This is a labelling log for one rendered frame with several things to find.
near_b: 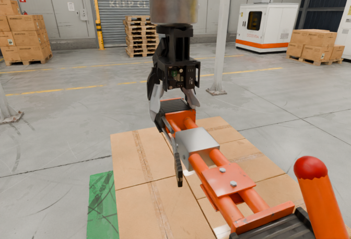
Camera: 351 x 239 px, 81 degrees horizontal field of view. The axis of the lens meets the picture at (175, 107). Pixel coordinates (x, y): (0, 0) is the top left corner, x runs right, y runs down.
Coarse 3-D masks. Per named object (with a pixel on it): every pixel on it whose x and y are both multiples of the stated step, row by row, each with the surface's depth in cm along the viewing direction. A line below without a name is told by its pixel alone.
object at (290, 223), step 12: (288, 204) 24; (252, 216) 22; (264, 216) 22; (276, 216) 23; (288, 216) 24; (300, 216) 23; (240, 228) 21; (252, 228) 22; (264, 228) 22; (276, 228) 22; (288, 228) 22; (300, 228) 22
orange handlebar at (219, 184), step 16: (176, 128) 42; (192, 160) 34; (224, 160) 33; (208, 176) 30; (224, 176) 30; (240, 176) 30; (208, 192) 29; (224, 192) 27; (240, 192) 29; (256, 192) 28; (224, 208) 26; (256, 208) 26
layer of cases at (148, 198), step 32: (224, 128) 171; (128, 160) 135; (160, 160) 135; (256, 160) 135; (128, 192) 111; (160, 192) 111; (192, 192) 112; (288, 192) 111; (128, 224) 94; (160, 224) 94; (192, 224) 94; (224, 224) 94
